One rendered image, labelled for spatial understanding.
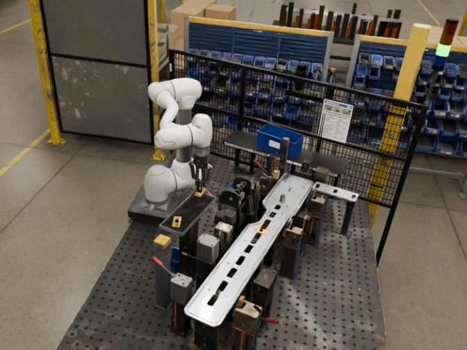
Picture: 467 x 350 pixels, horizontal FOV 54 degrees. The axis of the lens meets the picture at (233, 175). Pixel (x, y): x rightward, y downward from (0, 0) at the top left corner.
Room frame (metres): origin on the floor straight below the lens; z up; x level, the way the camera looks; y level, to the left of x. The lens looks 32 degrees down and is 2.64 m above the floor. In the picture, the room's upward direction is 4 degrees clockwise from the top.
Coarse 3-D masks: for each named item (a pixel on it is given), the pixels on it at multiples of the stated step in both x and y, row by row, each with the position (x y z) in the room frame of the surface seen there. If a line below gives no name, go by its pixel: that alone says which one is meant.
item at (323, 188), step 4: (316, 184) 2.53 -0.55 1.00; (320, 184) 2.54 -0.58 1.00; (324, 184) 2.54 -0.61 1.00; (320, 188) 2.49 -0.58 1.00; (324, 188) 2.49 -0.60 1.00; (328, 188) 2.49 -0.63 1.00; (332, 188) 2.50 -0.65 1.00; (336, 188) 2.50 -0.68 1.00; (340, 188) 2.50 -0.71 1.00; (320, 192) 2.45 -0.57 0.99; (324, 192) 2.44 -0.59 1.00; (328, 192) 2.44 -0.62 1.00; (332, 192) 2.45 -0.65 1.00; (336, 192) 2.45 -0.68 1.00; (340, 192) 2.45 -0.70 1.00; (344, 192) 2.46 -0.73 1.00; (348, 192) 2.46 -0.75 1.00; (352, 192) 2.46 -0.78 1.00; (332, 196) 2.42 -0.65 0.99; (336, 196) 2.41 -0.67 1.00; (340, 196) 2.41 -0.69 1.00; (344, 196) 2.42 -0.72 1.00; (348, 196) 2.42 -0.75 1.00; (356, 196) 2.43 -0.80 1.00; (348, 200) 2.38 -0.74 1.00; (352, 200) 2.38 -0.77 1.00; (356, 200) 2.38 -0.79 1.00
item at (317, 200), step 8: (312, 200) 2.29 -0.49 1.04; (320, 200) 2.29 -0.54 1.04; (312, 208) 2.28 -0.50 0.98; (320, 208) 2.26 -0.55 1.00; (312, 216) 2.28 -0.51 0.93; (320, 216) 2.26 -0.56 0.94; (312, 224) 2.28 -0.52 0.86; (320, 224) 2.27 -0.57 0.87; (312, 232) 2.27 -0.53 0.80; (304, 240) 2.29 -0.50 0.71; (312, 240) 2.27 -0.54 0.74
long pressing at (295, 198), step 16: (288, 176) 2.60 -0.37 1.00; (272, 192) 2.40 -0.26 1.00; (288, 192) 2.41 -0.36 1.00; (304, 192) 2.42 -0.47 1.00; (272, 208) 2.22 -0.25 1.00; (288, 208) 2.24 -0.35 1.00; (256, 224) 2.06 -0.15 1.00; (272, 224) 2.07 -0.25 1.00; (240, 240) 1.91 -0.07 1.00; (272, 240) 1.93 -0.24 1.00; (224, 256) 1.77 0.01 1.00; (256, 256) 1.79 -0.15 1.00; (224, 272) 1.66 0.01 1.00; (240, 272) 1.66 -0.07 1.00; (208, 288) 1.54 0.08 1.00; (224, 288) 1.55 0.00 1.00; (240, 288) 1.56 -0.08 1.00; (192, 304) 1.44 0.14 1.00; (224, 304) 1.45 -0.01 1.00; (208, 320) 1.35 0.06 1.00
